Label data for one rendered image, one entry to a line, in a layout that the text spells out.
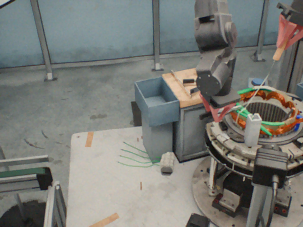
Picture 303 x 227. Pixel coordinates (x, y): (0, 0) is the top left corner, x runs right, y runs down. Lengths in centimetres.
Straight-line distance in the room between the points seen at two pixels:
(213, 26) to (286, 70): 76
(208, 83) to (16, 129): 235
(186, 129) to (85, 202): 43
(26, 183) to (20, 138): 143
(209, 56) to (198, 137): 58
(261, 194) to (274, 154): 7
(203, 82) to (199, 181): 58
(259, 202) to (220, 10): 42
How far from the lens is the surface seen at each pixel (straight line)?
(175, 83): 130
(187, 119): 128
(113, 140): 151
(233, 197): 120
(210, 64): 78
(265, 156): 55
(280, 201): 127
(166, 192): 130
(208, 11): 82
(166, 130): 131
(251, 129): 98
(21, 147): 282
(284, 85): 158
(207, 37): 82
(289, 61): 152
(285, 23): 97
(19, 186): 152
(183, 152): 137
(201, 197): 126
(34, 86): 348
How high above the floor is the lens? 176
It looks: 37 degrees down
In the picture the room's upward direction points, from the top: 2 degrees counter-clockwise
